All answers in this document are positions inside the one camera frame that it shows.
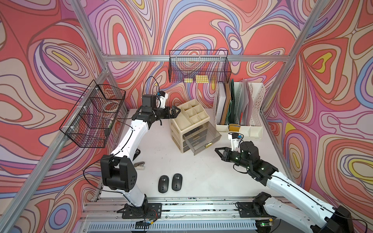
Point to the small silver staple remover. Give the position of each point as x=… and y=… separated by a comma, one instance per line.
x=139, y=166

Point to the black wire basket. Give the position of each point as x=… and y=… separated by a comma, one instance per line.
x=90, y=122
x=188, y=63

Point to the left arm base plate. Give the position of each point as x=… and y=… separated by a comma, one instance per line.
x=148, y=211

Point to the left black wire basket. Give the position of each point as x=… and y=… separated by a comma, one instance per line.
x=90, y=122

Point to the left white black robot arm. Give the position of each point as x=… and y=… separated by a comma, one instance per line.
x=118, y=171

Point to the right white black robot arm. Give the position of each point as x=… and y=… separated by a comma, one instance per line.
x=307, y=213

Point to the black wireless mouse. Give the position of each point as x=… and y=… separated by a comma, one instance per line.
x=177, y=182
x=163, y=184

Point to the aluminium front rail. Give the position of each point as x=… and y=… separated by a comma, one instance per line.
x=180, y=215

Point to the green folder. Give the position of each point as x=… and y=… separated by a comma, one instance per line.
x=231, y=112

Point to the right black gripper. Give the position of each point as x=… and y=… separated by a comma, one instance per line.
x=227, y=150

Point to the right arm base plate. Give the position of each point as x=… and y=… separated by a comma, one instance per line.
x=247, y=209

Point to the white file organizer rack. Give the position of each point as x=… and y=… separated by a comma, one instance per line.
x=248, y=102

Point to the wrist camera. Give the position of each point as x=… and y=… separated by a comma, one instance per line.
x=235, y=140
x=162, y=97

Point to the grey transparent drawer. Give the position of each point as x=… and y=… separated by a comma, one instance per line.
x=200, y=138

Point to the cream drawer organizer cabinet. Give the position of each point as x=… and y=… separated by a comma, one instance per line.
x=191, y=116

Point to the black stapler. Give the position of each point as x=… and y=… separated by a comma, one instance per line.
x=136, y=154

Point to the yellow sticky notes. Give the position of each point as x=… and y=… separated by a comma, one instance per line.
x=197, y=79

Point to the back black wire basket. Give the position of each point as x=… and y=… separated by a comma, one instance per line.
x=188, y=63

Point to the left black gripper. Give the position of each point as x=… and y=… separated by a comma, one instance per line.
x=165, y=110

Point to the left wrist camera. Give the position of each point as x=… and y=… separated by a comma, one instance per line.
x=162, y=97

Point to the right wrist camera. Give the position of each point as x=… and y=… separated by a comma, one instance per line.
x=235, y=140

